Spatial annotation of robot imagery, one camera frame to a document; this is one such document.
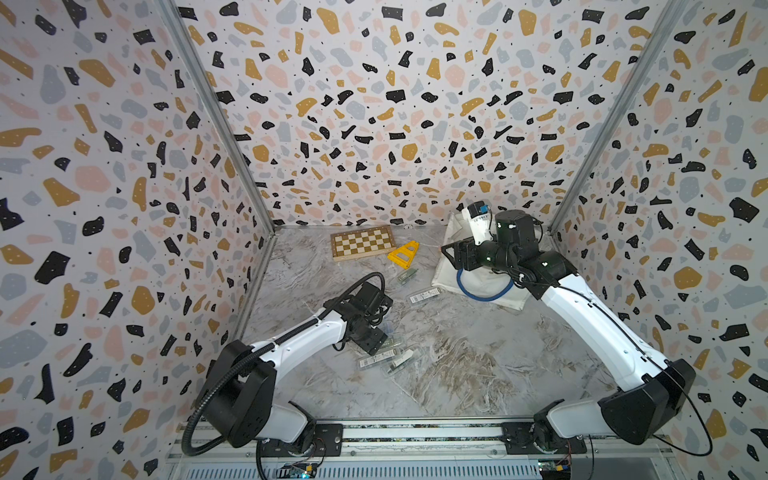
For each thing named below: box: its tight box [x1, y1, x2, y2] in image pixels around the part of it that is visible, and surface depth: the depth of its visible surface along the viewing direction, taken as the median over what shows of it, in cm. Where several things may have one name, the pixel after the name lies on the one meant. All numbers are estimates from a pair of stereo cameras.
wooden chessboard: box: [330, 224, 397, 262], surface depth 115 cm
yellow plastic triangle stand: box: [387, 240, 420, 270], surface depth 115 cm
